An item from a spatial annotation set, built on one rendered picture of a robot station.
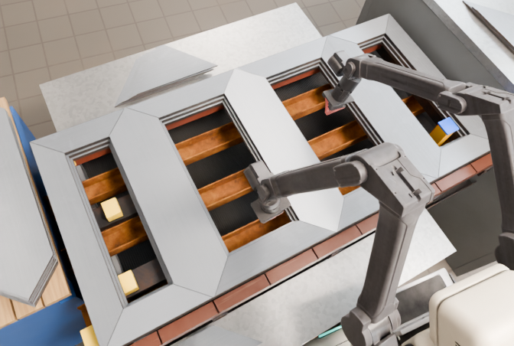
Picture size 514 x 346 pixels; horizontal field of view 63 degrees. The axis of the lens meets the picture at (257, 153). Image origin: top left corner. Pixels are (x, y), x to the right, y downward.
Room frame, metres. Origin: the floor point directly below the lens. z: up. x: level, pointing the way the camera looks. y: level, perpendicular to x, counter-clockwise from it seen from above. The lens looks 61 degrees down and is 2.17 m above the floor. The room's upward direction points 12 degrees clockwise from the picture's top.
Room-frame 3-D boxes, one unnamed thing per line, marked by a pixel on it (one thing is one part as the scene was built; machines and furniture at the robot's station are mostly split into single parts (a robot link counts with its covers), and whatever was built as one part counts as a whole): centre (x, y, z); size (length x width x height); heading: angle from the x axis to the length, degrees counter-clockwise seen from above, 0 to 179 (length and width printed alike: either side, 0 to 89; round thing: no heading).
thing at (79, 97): (1.15, 0.35, 0.73); 1.20 x 0.26 x 0.03; 129
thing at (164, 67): (1.05, 0.47, 0.77); 0.45 x 0.20 x 0.04; 129
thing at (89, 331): (0.04, 0.36, 0.79); 0.06 x 0.05 x 0.04; 39
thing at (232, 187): (0.76, -0.09, 0.70); 1.66 x 0.08 x 0.05; 129
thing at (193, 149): (0.92, 0.04, 0.70); 1.66 x 0.08 x 0.05; 129
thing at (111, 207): (0.43, 0.44, 0.79); 0.06 x 0.05 x 0.04; 39
